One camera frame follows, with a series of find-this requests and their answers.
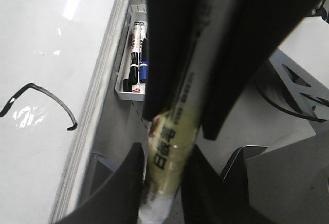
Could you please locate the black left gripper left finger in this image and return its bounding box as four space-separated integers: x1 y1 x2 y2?
57 142 144 223

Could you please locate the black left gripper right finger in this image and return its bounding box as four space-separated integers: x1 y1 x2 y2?
181 145 273 223

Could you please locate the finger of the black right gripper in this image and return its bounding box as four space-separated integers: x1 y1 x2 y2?
202 0 320 140
142 0 197 121

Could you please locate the white whiteboard marker with tape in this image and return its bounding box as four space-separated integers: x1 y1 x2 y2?
138 0 241 223

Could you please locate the blue capped marker in tray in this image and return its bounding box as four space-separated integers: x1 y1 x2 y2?
139 61 148 83

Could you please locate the white marker tray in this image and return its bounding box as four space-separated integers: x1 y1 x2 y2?
115 4 148 101

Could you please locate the red marker in tray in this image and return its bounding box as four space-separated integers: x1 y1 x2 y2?
123 34 140 93

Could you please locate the white perforated metal bracket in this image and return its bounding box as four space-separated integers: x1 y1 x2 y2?
269 16 328 122

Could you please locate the white whiteboard with aluminium frame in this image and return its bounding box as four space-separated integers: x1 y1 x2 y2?
1 0 130 223

